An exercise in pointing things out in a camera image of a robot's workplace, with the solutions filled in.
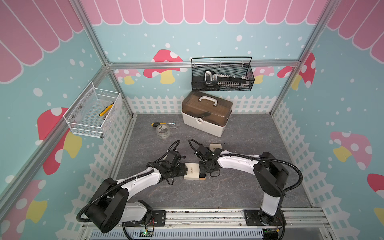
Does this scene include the cream square gift box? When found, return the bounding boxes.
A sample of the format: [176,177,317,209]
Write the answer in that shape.
[184,163,207,181]

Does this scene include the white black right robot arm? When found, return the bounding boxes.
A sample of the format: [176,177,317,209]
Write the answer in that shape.
[188,139,303,226]

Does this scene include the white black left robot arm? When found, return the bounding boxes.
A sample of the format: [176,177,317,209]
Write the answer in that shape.
[76,140,188,233]

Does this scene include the small cream printed gift box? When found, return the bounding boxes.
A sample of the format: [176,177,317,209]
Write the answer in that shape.
[209,144,222,152]

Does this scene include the white storage box brown lid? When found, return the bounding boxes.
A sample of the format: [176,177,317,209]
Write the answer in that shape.
[182,92,233,137]

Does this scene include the clear packing tape roll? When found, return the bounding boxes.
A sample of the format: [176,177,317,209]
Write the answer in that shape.
[156,124,171,140]

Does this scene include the socket wrench set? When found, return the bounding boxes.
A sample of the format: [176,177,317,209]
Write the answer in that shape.
[203,71,249,90]

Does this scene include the yellow utility knife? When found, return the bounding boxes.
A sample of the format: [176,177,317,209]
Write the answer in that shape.
[99,104,114,117]

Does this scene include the yellow black handled screwdriver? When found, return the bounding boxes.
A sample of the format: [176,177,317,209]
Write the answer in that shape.
[151,122,176,127]

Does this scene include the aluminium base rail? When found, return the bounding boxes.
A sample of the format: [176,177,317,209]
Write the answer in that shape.
[78,208,337,240]

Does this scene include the black wire wall basket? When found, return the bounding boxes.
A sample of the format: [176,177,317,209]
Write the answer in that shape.
[191,57,255,92]

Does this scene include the white wire wall basket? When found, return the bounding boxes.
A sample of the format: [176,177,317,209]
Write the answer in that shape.
[63,82,123,139]

